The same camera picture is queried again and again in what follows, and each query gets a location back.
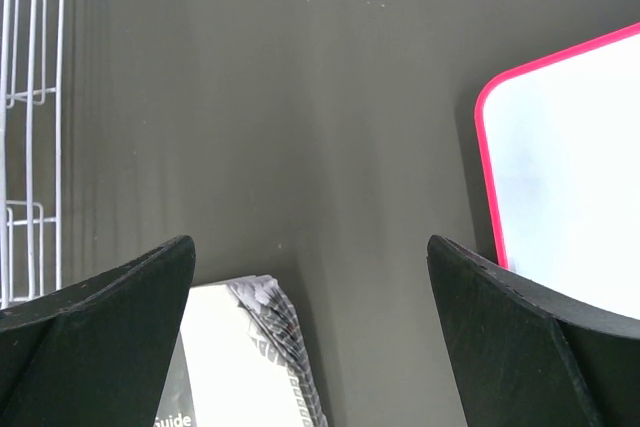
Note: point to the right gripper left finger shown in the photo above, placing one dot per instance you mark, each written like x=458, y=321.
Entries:
x=97, y=353

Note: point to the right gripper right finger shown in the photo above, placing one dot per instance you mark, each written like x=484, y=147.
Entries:
x=523, y=354

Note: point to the white wire dish rack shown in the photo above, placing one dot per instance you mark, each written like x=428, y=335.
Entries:
x=32, y=52

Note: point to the grey setup guide booklet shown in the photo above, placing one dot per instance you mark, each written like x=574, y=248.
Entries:
x=240, y=360

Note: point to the pink framed whiteboard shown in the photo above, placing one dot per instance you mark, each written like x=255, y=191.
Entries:
x=559, y=144

